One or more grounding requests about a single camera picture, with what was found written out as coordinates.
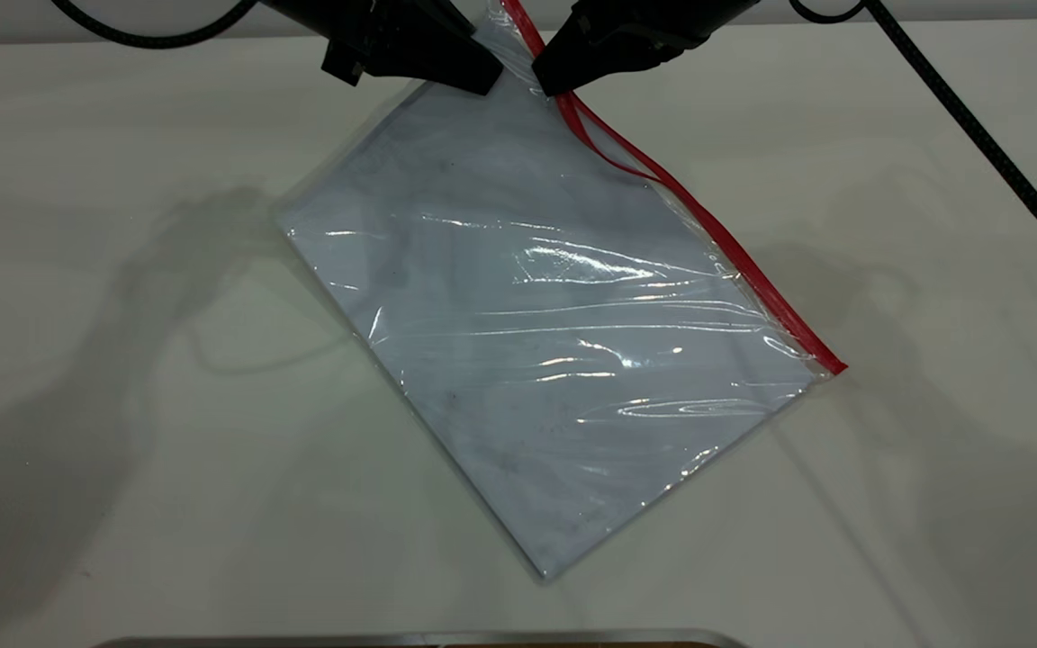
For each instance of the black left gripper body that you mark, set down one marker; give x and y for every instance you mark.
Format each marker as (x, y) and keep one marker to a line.
(347, 13)

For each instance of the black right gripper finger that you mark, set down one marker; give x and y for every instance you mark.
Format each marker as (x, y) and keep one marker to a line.
(581, 58)
(658, 52)

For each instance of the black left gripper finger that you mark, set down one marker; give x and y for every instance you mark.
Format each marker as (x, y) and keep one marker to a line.
(343, 63)
(437, 58)

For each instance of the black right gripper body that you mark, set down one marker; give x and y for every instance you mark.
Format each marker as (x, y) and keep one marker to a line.
(662, 13)

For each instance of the clear plastic zip bag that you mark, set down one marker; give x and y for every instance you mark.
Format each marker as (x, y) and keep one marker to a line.
(554, 315)

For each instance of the grey metal bar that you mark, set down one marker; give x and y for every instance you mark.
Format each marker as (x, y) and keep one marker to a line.
(392, 640)

